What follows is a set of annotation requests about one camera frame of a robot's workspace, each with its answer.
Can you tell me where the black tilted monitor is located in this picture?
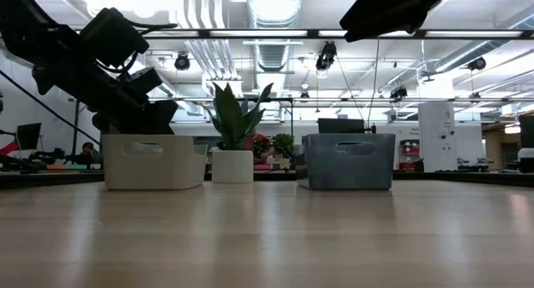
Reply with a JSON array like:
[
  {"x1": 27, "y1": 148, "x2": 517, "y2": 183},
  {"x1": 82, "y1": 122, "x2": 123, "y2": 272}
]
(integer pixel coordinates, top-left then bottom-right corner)
[{"x1": 15, "y1": 122, "x2": 43, "y2": 152}]

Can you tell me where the green background plant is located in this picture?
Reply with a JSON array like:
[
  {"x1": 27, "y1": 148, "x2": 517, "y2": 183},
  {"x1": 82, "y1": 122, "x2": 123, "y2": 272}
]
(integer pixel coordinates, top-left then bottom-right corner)
[{"x1": 273, "y1": 132, "x2": 295, "y2": 159}]

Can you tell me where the silver ceiling duct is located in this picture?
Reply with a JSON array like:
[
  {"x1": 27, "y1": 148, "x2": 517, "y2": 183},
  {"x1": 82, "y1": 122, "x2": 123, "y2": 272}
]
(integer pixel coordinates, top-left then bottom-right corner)
[{"x1": 245, "y1": 0, "x2": 305, "y2": 74}]

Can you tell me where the grey plastic bin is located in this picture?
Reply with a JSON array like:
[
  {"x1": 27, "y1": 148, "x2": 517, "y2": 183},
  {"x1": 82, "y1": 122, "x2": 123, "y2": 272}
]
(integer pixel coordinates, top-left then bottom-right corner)
[{"x1": 296, "y1": 132, "x2": 396, "y2": 192}]

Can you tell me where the black background monitor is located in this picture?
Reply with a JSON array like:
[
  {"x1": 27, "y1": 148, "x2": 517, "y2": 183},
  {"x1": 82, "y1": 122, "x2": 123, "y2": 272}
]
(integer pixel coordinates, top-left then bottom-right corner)
[{"x1": 317, "y1": 118, "x2": 366, "y2": 134}]

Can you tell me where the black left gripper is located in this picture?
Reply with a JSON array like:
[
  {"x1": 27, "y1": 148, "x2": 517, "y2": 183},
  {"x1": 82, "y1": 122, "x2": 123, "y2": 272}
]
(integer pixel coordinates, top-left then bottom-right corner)
[{"x1": 92, "y1": 99, "x2": 179, "y2": 135}]

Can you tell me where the white building pillar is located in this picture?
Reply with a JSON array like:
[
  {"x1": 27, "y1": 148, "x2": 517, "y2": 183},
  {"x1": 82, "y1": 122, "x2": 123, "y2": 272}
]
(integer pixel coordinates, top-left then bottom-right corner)
[{"x1": 418, "y1": 102, "x2": 458, "y2": 173}]

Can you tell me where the white plastic bin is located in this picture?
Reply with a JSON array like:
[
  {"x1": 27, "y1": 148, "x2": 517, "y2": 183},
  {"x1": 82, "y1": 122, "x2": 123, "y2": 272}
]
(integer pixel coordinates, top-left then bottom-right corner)
[{"x1": 102, "y1": 133, "x2": 209, "y2": 192}]

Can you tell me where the black aluminium rig frame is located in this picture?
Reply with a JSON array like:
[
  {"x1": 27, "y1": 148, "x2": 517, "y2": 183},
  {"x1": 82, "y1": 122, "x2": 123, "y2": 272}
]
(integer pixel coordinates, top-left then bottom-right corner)
[{"x1": 0, "y1": 28, "x2": 534, "y2": 189}]

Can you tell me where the snake plant in white pot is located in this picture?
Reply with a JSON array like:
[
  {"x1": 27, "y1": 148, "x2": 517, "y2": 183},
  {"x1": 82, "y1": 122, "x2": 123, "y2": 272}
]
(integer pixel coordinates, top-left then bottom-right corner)
[{"x1": 205, "y1": 81, "x2": 275, "y2": 184}]

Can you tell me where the dark canister white lid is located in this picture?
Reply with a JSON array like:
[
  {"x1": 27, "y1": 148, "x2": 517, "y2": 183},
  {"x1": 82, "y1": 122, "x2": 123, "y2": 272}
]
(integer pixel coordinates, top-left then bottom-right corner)
[{"x1": 516, "y1": 148, "x2": 534, "y2": 174}]

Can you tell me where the shelf with red bins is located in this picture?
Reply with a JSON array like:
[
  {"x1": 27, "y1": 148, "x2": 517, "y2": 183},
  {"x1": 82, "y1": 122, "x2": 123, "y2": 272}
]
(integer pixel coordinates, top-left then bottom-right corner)
[{"x1": 398, "y1": 139, "x2": 419, "y2": 171}]

